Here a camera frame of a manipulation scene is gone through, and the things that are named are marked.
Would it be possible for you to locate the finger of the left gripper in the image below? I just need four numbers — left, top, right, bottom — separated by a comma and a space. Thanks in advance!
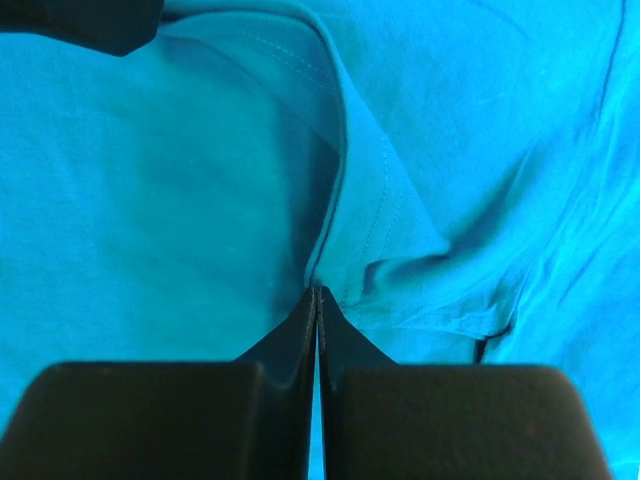
1, 0, 165, 56

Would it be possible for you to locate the blue t shirt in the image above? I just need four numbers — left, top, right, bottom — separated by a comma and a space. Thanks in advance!
1, 1, 639, 479

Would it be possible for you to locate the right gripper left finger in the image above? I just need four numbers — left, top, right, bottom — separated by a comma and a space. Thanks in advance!
1, 290, 317, 479

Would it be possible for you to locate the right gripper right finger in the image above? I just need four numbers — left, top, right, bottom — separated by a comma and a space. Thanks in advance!
317, 287, 611, 479

